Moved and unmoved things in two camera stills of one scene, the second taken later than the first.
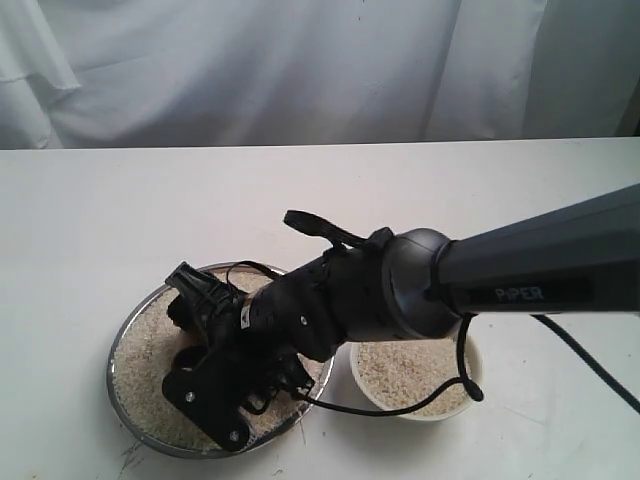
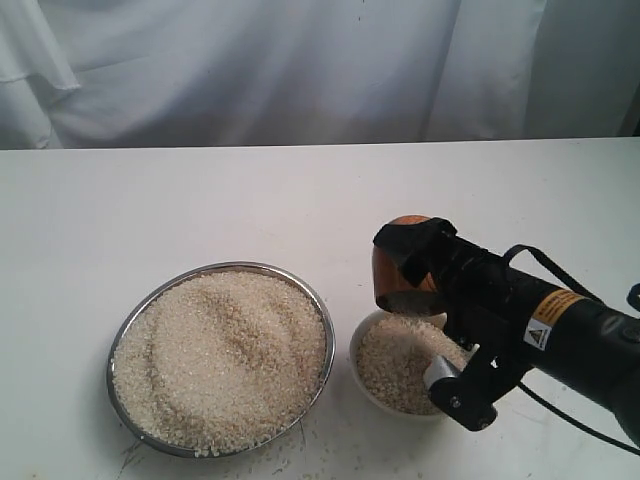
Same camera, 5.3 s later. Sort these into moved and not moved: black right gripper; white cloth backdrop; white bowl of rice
Moved: black right gripper
Not moved: white bowl of rice; white cloth backdrop
